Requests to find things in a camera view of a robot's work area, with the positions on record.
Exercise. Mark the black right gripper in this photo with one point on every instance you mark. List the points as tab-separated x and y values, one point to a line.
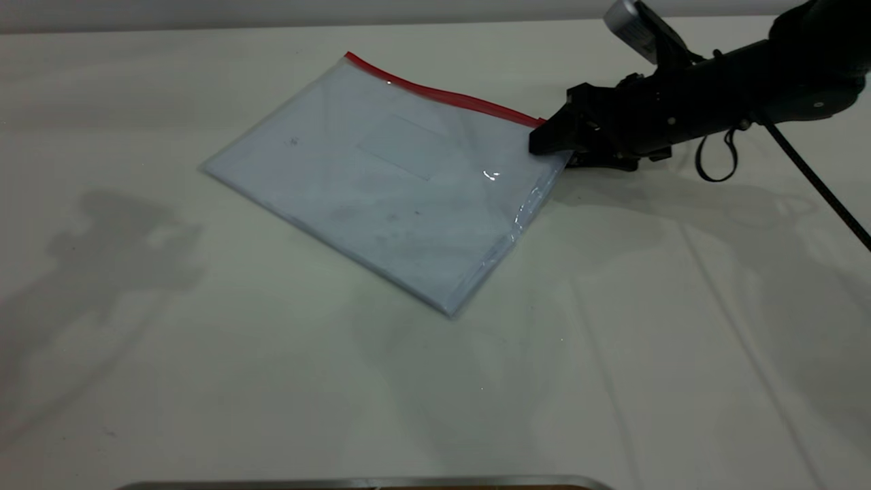
629	116

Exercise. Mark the clear red-zipper document bag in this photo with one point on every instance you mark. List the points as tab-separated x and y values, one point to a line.
381	184

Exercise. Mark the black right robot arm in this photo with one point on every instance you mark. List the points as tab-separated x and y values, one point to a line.
782	75

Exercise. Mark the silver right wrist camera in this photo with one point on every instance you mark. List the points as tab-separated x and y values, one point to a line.
639	27

